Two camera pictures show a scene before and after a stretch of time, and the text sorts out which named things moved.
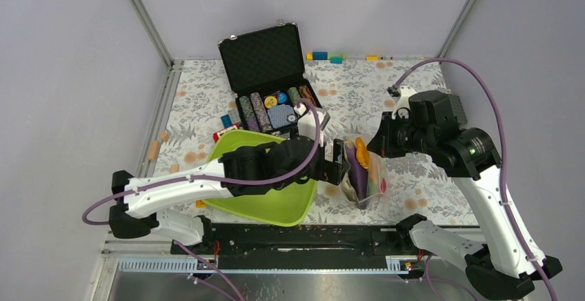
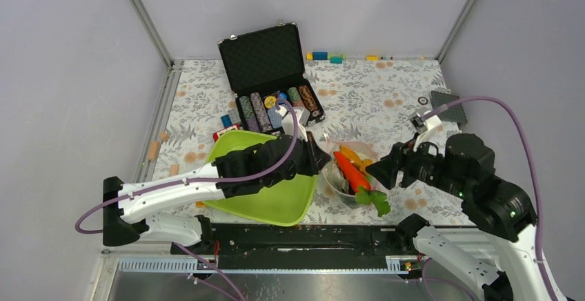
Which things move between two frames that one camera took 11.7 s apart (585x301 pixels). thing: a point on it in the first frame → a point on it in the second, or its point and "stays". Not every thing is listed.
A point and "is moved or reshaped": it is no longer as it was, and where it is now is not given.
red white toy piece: x=215 y=135 stays
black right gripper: x=382 y=143 → x=385 y=169
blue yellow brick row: x=334 y=58 stays
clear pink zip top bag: x=367 y=177 is moved or reshaped
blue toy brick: x=226 y=121 stays
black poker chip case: x=265 y=70 stays
